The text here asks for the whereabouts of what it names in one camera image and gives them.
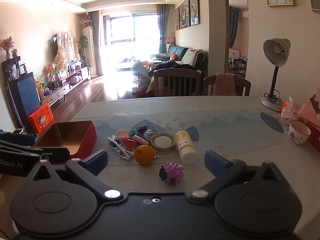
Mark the purple hedgehog toy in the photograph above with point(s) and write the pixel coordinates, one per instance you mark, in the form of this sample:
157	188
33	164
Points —
172	172

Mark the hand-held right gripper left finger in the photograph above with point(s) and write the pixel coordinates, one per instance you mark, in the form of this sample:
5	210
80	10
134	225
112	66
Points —
96	162

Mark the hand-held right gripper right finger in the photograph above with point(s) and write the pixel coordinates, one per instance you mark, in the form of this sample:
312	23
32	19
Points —
215	162

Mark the television with patterned cloth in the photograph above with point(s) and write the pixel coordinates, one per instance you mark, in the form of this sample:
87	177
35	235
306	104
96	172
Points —
66	47

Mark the round clear ink bottle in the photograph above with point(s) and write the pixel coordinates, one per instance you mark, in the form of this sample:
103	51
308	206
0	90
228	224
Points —
150	133

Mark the grey bag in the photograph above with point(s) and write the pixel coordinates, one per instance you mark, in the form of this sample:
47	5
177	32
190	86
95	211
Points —
140	75

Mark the white bottle with yellow label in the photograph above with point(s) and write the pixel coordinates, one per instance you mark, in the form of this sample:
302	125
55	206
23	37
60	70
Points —
186	147

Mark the large framed wall picture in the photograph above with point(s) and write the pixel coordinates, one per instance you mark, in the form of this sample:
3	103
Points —
194	7

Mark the black clothes pile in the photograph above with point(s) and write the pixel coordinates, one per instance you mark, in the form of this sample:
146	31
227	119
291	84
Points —
175	67

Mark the pink bag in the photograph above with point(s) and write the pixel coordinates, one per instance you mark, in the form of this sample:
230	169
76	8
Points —
311	110

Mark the white cup with red print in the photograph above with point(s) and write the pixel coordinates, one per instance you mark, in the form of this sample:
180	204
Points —
298	132

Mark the orange gift box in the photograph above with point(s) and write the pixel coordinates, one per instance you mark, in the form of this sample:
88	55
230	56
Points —
40	118

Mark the tissue pack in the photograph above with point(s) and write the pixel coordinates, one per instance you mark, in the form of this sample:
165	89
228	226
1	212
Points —
288	113

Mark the small framed wall picture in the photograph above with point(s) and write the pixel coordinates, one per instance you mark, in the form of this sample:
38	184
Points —
177	18

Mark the wooden slatted dining chair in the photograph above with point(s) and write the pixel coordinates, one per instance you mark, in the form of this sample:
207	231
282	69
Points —
176	82

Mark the grey desk lamp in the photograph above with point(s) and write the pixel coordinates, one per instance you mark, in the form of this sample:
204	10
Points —
276	52

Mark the vase of pink flowers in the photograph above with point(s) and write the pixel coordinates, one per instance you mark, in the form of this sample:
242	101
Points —
7	45

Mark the white wall air conditioner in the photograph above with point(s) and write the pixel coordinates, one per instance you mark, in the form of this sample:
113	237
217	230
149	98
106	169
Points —
244	14

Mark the round metal tin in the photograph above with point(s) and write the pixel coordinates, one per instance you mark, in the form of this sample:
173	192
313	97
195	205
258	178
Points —
163	143

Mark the orange fruit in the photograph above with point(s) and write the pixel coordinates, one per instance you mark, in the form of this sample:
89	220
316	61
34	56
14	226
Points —
144	155

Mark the small green plastic funnel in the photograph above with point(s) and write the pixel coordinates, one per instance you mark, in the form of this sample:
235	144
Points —
132	132

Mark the wooden television cabinet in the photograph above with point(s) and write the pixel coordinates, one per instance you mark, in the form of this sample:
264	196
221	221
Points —
67	85

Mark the pink tube with yellow cap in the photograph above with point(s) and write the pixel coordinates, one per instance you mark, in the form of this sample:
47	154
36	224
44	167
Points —
140	140

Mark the medium framed wall picture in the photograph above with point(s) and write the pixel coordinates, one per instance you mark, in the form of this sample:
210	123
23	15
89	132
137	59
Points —
184	13

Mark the white sunglasses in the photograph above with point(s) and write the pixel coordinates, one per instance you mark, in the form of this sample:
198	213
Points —
120	147

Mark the red gift box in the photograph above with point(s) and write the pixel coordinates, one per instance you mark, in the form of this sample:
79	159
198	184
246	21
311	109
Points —
315	137

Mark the blue board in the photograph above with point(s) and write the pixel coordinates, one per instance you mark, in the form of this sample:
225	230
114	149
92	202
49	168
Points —
25	97

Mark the grey blue curtain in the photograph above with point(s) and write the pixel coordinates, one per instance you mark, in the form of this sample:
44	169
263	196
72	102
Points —
163	27

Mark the small pink ribbed box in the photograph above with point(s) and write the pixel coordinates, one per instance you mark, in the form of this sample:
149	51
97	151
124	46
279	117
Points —
122	134

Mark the dark purple faceted box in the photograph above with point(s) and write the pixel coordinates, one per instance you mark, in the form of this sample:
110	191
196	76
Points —
141	129

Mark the green potted plant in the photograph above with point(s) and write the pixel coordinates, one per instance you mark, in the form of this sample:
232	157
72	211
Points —
84	46

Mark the plush doll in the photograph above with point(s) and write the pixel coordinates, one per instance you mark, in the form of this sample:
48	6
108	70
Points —
170	40

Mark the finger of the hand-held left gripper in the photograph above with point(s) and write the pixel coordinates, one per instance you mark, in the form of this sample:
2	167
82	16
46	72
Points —
15	163
17	146

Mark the white standing air conditioner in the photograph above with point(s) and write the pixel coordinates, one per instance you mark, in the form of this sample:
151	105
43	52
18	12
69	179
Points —
88	50

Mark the pink towel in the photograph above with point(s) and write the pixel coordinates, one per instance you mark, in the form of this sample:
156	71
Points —
225	83

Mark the printed tablecloth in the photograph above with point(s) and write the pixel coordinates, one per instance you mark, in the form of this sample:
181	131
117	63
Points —
237	135

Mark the dark green sofa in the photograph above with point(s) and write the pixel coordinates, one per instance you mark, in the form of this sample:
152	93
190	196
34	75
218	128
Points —
178	52

